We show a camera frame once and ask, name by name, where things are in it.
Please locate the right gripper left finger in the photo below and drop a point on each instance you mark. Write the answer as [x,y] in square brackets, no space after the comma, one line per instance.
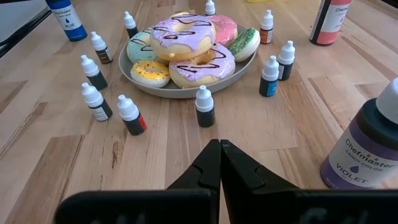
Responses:
[186,205]

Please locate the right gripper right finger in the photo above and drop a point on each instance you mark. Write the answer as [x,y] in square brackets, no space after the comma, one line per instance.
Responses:
[255,205]

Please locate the dark food coloring dropper bottle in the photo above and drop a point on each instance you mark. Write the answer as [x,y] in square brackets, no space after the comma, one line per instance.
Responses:
[286,56]
[130,23]
[210,7]
[205,105]

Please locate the red food coloring dropper bottle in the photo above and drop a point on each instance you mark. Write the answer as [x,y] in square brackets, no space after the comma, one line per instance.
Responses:
[129,112]

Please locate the violet candy color bottle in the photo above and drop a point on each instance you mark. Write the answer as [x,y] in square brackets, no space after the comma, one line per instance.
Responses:
[363,149]

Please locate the blue food coloring dropper bottle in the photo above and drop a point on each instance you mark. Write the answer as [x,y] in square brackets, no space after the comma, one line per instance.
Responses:
[269,74]

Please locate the lime food coloring dropper bottle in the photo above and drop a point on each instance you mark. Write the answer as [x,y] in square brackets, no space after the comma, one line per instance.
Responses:
[94,99]

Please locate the green food coloring dropper bottle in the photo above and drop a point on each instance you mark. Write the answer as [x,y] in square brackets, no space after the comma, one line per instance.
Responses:
[93,73]

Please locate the orange food coloring dropper bottle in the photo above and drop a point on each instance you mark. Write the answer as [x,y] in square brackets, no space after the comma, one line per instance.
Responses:
[266,25]

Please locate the brown food coloring dropper bottle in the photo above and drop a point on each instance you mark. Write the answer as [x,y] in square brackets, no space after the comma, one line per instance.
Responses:
[100,45]

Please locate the gray plate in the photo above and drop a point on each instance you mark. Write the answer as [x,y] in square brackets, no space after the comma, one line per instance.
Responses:
[174,91]

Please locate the yellow sprinkled donut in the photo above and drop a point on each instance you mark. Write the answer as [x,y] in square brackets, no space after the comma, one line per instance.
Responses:
[155,75]
[179,14]

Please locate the purple iced drizzled donut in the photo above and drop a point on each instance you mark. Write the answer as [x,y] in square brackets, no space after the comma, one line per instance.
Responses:
[192,40]
[214,70]

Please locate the mint drizzled donut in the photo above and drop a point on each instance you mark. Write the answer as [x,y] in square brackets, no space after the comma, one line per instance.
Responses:
[138,51]

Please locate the green striped donut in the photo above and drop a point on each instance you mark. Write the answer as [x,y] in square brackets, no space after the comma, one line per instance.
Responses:
[245,43]

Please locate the pink sprinkled donut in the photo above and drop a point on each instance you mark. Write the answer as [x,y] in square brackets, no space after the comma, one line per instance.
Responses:
[227,29]

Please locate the blue candy color bottle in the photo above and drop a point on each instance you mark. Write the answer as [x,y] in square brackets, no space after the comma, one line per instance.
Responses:
[70,21]

